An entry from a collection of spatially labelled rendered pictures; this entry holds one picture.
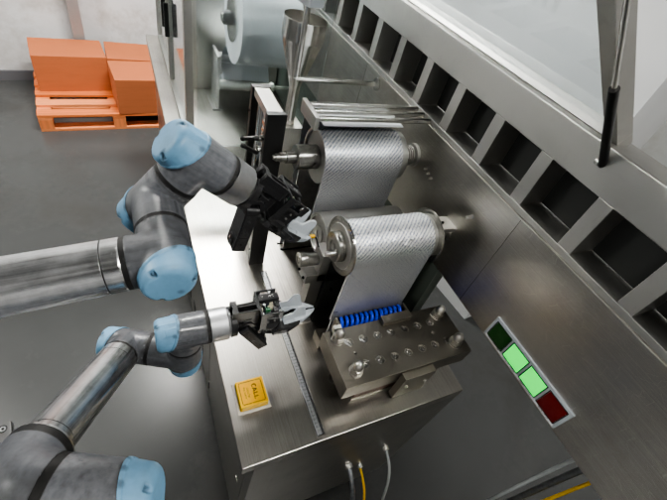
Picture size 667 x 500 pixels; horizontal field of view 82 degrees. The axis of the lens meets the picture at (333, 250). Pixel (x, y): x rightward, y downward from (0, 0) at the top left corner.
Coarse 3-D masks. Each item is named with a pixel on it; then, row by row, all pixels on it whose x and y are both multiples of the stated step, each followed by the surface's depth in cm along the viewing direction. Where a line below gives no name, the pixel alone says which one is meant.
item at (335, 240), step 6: (330, 234) 93; (336, 234) 90; (342, 234) 91; (330, 240) 93; (336, 240) 90; (342, 240) 90; (330, 246) 94; (336, 246) 90; (342, 246) 89; (342, 252) 90; (336, 258) 91; (342, 258) 91
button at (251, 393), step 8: (240, 384) 97; (248, 384) 98; (256, 384) 98; (240, 392) 96; (248, 392) 96; (256, 392) 97; (264, 392) 97; (240, 400) 94; (248, 400) 95; (256, 400) 95; (264, 400) 96; (240, 408) 94; (248, 408) 95
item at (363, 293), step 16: (384, 272) 98; (400, 272) 101; (416, 272) 104; (352, 288) 98; (368, 288) 101; (384, 288) 104; (400, 288) 108; (336, 304) 101; (352, 304) 104; (368, 304) 107; (384, 304) 111; (400, 304) 115
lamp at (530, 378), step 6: (528, 372) 88; (534, 372) 86; (522, 378) 89; (528, 378) 88; (534, 378) 86; (540, 378) 85; (528, 384) 88; (534, 384) 86; (540, 384) 85; (534, 390) 87; (540, 390) 85
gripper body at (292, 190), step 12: (264, 168) 66; (264, 180) 65; (276, 180) 68; (288, 180) 74; (264, 192) 68; (276, 192) 68; (288, 192) 69; (240, 204) 65; (264, 204) 69; (276, 204) 70; (288, 204) 69; (300, 204) 70; (264, 216) 71; (276, 216) 70; (288, 216) 73; (300, 216) 72
